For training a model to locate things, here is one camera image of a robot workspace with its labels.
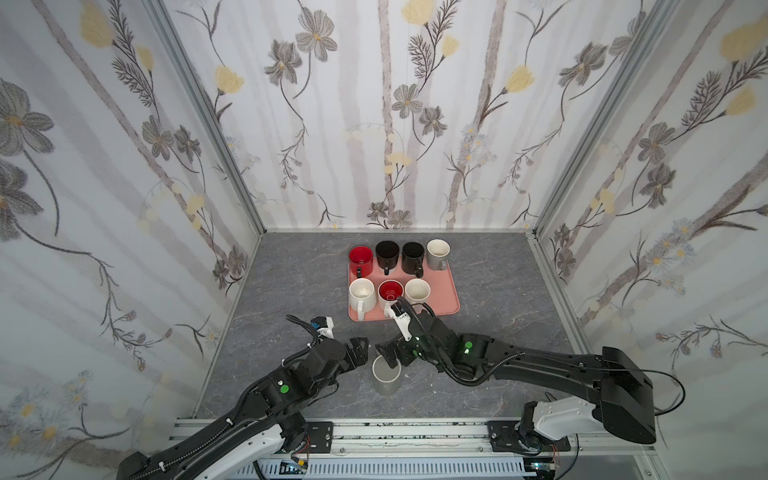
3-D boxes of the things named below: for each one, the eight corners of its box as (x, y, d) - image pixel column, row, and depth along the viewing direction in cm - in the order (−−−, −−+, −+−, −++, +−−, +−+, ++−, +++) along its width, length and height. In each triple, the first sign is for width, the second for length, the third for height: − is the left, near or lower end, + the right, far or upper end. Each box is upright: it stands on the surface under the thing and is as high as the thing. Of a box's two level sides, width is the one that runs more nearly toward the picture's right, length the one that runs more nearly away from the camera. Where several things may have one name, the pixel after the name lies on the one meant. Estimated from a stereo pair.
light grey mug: (420, 269, 110) (423, 252, 103) (428, 253, 115) (431, 235, 108) (441, 277, 108) (445, 260, 100) (448, 260, 113) (453, 243, 106)
